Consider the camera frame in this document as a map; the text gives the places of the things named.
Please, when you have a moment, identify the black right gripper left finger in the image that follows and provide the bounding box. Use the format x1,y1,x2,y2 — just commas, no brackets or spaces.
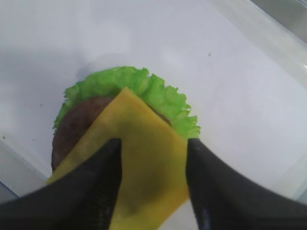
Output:
0,138,122,230

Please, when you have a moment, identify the metal baking tray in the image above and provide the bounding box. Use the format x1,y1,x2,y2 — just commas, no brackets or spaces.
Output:
0,0,307,202

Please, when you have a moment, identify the green lettuce leaf on burger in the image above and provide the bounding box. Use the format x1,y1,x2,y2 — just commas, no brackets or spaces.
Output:
53,66,201,138

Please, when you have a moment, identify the white paper tray liner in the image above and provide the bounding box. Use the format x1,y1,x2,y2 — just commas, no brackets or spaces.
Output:
0,0,307,199

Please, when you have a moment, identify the yellow cheese slice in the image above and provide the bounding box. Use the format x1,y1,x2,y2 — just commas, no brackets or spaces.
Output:
48,89,189,230

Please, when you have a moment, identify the brown meat patty on burger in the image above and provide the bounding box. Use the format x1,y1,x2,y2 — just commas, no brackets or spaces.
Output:
51,96,172,172

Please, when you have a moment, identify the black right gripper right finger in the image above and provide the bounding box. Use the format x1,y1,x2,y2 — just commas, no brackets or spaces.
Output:
186,138,307,230

